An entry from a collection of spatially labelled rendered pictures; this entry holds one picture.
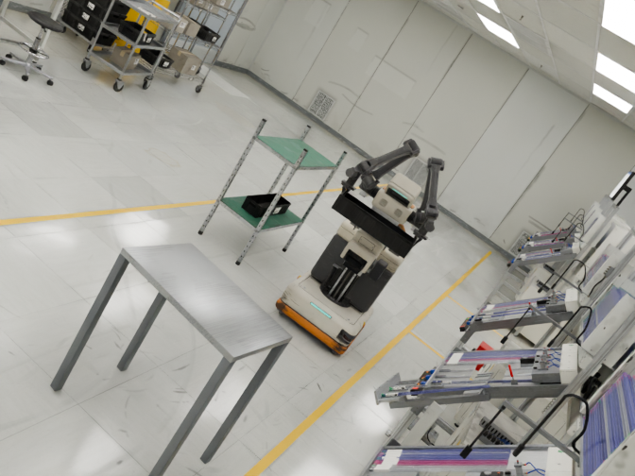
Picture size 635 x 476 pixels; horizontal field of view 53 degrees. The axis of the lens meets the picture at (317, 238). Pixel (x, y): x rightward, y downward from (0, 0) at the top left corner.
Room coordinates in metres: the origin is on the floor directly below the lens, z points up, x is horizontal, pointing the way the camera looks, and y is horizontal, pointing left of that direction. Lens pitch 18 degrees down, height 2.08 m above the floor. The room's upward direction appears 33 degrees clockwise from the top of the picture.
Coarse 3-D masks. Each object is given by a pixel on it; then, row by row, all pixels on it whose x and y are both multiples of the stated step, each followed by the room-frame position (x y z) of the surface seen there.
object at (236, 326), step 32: (128, 256) 2.39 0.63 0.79; (160, 256) 2.53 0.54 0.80; (192, 256) 2.71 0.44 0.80; (160, 288) 2.31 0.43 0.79; (192, 288) 2.44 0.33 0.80; (224, 288) 2.60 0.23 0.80; (96, 320) 2.42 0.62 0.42; (192, 320) 2.24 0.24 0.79; (224, 320) 2.35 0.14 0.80; (256, 320) 2.51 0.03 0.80; (128, 352) 2.78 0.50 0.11; (224, 352) 2.17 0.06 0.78; (256, 352) 2.31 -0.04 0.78; (256, 384) 2.53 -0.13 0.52; (192, 416) 2.15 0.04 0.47
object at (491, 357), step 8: (472, 352) 3.65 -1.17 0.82; (480, 352) 3.64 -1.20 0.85; (488, 352) 3.62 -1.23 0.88; (496, 352) 3.60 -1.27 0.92; (504, 352) 3.59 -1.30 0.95; (512, 352) 3.57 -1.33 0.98; (520, 352) 3.56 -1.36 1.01; (528, 352) 3.54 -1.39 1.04; (536, 352) 3.54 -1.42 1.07; (448, 360) 3.53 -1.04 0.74; (456, 360) 3.52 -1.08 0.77; (464, 360) 3.50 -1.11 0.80; (472, 360) 3.49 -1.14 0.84; (480, 360) 3.47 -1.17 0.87; (488, 360) 3.46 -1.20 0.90; (496, 360) 3.44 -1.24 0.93; (504, 360) 3.43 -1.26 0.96; (512, 360) 3.41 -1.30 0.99
